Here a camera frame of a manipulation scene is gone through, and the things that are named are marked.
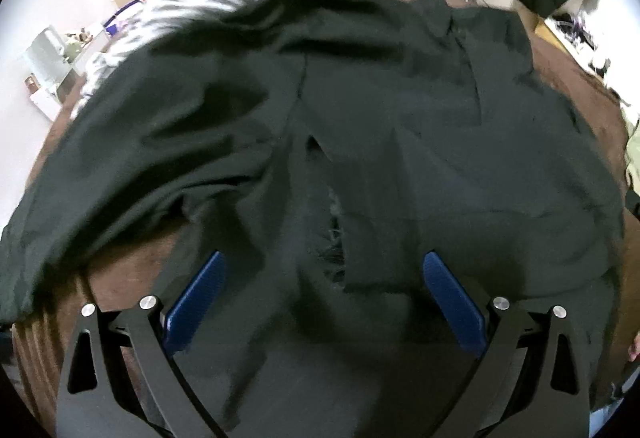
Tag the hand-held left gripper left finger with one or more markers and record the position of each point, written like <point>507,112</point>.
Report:
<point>196,300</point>

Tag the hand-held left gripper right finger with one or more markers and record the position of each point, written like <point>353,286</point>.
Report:
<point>452,300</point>

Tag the black sweatshirt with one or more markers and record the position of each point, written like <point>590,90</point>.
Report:
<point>375,118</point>

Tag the brown blanket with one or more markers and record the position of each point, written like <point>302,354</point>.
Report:
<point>125,273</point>

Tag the pale green cloth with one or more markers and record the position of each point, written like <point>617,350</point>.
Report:
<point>633,153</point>

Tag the white box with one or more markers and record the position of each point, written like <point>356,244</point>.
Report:
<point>47,101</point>

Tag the pale green pot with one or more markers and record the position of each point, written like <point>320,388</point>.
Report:
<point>73,51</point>

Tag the blue plastic basin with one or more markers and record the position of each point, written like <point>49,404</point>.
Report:
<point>120,16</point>

